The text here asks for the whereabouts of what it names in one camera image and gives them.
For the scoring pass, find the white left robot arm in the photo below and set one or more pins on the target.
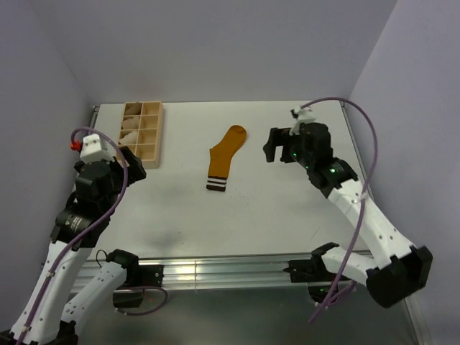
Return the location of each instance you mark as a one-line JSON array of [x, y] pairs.
[[50, 317]]

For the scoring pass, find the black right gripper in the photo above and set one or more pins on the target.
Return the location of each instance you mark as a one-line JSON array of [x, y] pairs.
[[277, 138]]

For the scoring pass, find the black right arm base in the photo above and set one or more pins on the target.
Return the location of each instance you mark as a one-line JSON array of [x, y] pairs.
[[314, 270]]

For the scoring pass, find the cream rolled sock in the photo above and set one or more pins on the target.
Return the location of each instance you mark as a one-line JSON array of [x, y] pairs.
[[133, 109], [130, 123], [129, 138]]

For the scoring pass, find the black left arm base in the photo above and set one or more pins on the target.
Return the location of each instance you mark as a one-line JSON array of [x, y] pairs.
[[144, 286]]

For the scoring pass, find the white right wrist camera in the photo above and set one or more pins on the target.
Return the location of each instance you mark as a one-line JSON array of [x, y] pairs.
[[301, 115]]

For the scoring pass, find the wooden compartment organizer box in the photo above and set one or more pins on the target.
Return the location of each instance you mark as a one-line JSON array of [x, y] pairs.
[[148, 146]]

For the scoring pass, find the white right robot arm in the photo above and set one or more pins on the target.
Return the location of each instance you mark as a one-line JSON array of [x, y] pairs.
[[396, 269]]

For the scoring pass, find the cream rolled sock top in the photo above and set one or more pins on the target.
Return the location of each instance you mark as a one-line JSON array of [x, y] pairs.
[[133, 109]]

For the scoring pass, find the cream rolled sock middle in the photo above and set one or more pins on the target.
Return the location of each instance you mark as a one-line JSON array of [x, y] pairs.
[[130, 123]]

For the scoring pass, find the mustard yellow striped sock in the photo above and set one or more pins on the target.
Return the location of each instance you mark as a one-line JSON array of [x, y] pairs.
[[221, 156]]

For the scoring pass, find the cream rolled sock lower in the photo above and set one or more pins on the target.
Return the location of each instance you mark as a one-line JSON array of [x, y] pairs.
[[129, 138]]

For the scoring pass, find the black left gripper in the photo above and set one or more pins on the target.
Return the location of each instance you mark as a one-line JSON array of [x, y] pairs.
[[136, 171]]

